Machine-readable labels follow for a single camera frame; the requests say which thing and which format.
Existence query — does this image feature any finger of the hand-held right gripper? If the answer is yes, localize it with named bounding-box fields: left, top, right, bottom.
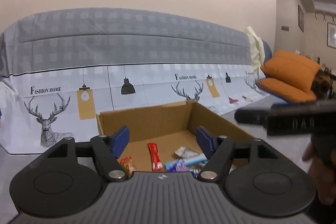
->
left=234, top=107, right=273, bottom=127

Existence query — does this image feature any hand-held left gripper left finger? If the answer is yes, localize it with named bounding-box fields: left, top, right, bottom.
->
left=43, top=126, right=130, bottom=182

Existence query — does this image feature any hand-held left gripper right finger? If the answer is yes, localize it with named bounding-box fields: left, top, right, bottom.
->
left=196, top=126, right=285, bottom=182

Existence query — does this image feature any light blue snack packet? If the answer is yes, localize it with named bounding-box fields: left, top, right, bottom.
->
left=165, top=153, right=208, bottom=170

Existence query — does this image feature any silver sachet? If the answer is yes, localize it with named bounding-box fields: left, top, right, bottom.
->
left=175, top=147, right=203, bottom=159

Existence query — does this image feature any red and gold packet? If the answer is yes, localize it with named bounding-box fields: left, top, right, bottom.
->
left=119, top=156, right=137, bottom=178

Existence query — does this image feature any clear bag of candies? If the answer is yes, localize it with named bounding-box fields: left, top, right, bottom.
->
left=188, top=162, right=208, bottom=178

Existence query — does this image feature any purple snack packet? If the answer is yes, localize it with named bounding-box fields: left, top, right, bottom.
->
left=168, top=158, right=190, bottom=172

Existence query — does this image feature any red snack stick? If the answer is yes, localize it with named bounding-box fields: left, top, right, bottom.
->
left=147, top=143, right=163, bottom=171

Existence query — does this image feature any brown cardboard box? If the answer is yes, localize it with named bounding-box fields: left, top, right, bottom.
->
left=96, top=101, right=256, bottom=175

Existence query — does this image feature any person's right hand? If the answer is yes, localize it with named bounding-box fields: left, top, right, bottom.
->
left=302, top=133, right=336, bottom=207

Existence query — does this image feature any dark brown furry object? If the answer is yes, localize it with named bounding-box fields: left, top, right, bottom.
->
left=310, top=72, right=332, bottom=101

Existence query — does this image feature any thick orange cushion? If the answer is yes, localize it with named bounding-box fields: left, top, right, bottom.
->
left=260, top=49, right=321, bottom=94

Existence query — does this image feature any cream cloth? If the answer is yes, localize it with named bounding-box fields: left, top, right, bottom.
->
left=243, top=26, right=265, bottom=70

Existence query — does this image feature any grey printed sofa cover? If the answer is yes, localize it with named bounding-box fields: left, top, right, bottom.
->
left=0, top=7, right=265, bottom=155

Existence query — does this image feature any grey sofa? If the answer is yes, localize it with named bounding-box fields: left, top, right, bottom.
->
left=0, top=95, right=319, bottom=224

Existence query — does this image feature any white framed wall picture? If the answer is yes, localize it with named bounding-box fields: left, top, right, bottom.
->
left=327, top=22, right=336, bottom=49

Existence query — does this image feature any narrow framed wall picture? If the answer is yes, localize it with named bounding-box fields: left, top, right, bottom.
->
left=298, top=5, right=305, bottom=32

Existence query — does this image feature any curved metal wall decoration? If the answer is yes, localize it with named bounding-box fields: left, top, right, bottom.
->
left=315, top=11, right=336, bottom=23

